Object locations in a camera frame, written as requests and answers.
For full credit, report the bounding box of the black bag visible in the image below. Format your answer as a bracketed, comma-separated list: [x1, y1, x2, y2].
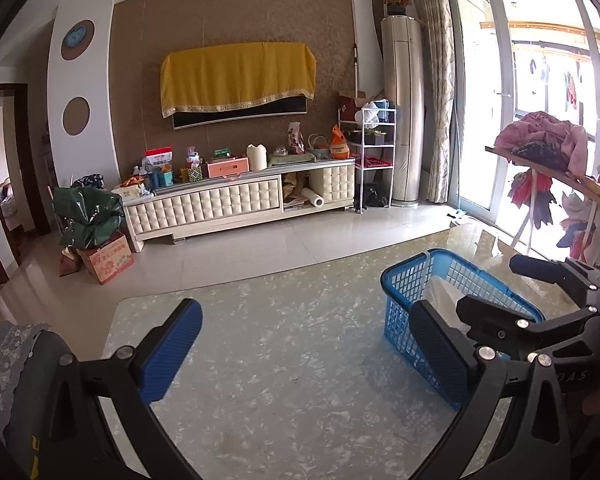
[362, 182, 391, 208]

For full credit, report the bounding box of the brown cardboard box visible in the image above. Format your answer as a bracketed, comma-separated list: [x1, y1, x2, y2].
[339, 91, 376, 121]

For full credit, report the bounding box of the yellow cover cloth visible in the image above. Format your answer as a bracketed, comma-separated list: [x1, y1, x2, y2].
[160, 41, 317, 119]

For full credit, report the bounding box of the white storage box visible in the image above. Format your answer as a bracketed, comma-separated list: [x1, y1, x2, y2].
[111, 185, 146, 202]

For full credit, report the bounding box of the clothes drying rack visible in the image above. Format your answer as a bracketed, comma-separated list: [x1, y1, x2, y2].
[485, 145, 600, 271]

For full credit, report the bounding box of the dark wooden door frame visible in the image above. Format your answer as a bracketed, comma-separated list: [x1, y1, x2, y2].
[0, 82, 52, 286]

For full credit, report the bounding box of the pink box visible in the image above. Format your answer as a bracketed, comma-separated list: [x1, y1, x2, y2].
[206, 157, 251, 178]

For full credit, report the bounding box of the white cloth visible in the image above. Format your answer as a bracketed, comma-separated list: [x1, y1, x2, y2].
[425, 275, 473, 331]

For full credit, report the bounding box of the pile of pink clothes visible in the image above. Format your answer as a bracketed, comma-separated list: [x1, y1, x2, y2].
[495, 111, 588, 173]

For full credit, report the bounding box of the black television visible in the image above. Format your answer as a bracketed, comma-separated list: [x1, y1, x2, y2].
[172, 95, 308, 131]

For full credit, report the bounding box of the orange bag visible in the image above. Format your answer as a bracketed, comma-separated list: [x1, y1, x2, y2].
[329, 124, 351, 161]

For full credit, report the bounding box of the printed cardboard box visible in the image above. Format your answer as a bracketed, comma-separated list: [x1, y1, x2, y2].
[77, 232, 135, 286]

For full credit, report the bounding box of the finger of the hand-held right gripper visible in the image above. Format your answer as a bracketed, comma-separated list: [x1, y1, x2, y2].
[455, 295, 600, 362]
[509, 254, 600, 306]

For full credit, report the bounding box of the patterned curtain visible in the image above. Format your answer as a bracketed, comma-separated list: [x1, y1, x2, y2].
[409, 0, 456, 204]

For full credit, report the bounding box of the green bag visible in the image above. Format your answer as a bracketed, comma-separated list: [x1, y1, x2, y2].
[52, 186, 126, 251]

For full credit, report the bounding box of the floor-standing air conditioner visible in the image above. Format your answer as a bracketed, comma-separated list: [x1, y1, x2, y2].
[381, 15, 426, 208]

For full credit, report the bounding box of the white tufted TV cabinet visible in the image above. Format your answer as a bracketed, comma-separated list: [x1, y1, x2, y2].
[121, 157, 356, 253]

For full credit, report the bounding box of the blue plastic basket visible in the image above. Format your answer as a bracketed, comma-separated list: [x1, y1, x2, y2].
[380, 248, 546, 411]

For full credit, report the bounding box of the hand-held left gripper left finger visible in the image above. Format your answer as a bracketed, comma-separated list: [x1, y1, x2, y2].
[27, 298, 204, 480]

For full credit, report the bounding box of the white shelf rack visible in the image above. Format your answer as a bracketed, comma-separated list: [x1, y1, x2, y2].
[337, 105, 397, 213]

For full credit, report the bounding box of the wicker basket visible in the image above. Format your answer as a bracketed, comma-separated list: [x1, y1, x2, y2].
[307, 134, 331, 158]

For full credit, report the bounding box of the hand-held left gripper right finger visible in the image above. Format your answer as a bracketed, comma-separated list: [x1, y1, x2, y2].
[409, 300, 568, 480]

